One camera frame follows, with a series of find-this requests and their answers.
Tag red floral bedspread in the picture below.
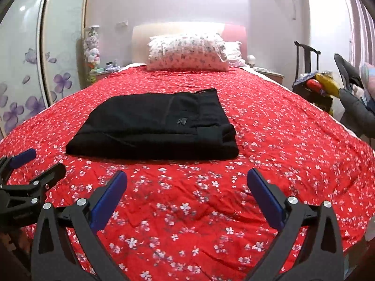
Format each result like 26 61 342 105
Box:
0 64 375 281

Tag pink striped curtain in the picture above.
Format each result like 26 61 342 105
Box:
349 0 375 68

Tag beige and red headboard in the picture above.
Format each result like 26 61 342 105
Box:
132 21 247 65

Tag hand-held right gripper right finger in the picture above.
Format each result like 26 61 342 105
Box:
247 168 345 281

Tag white pillow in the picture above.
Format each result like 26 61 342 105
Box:
224 41 247 67

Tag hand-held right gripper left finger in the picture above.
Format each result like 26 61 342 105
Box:
30 170 131 281

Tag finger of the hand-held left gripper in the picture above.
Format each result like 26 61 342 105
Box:
0 163 67 212
0 148 37 182

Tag yellow bag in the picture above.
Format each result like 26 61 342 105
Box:
315 74 342 98

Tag wooden nightstand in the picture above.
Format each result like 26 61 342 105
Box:
253 66 285 87

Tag red pouch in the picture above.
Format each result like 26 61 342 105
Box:
306 79 323 92

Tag black pants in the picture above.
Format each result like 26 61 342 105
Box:
65 88 240 161

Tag clear tube of plush toys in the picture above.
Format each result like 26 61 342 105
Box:
83 26 101 82

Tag wardrobe with purple flower doors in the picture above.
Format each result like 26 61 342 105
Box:
0 0 90 138

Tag floral pillow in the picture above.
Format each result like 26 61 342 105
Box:
146 33 229 72

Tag black wooden chair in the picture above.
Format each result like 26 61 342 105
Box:
291 41 334 112

